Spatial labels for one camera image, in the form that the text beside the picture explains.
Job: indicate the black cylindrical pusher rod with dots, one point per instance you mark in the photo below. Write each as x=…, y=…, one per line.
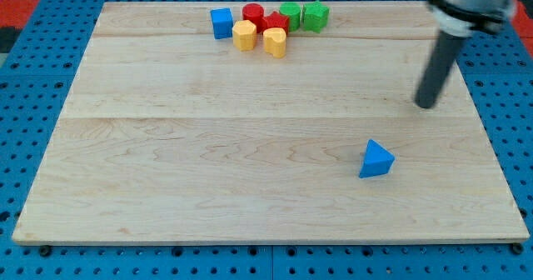
x=443, y=55

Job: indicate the blue triangle block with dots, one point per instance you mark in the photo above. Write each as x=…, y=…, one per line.
x=377, y=160

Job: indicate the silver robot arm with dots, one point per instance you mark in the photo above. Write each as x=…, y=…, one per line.
x=458, y=20

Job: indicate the green star block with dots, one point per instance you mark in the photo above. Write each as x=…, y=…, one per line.
x=315, y=16

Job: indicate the green cylinder block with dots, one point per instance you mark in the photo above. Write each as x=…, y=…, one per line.
x=293, y=11

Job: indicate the yellow heart block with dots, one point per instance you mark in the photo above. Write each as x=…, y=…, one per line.
x=274, y=42

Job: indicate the red star block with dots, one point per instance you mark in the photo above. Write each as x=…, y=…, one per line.
x=275, y=20

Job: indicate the red cylinder block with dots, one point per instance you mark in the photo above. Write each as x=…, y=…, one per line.
x=254, y=12

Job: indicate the yellow hexagon block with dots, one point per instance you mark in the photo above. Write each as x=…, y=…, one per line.
x=244, y=34

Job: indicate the blue cube block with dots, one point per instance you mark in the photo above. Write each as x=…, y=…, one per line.
x=222, y=22

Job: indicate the wooden board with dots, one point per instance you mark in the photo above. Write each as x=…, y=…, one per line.
x=170, y=137

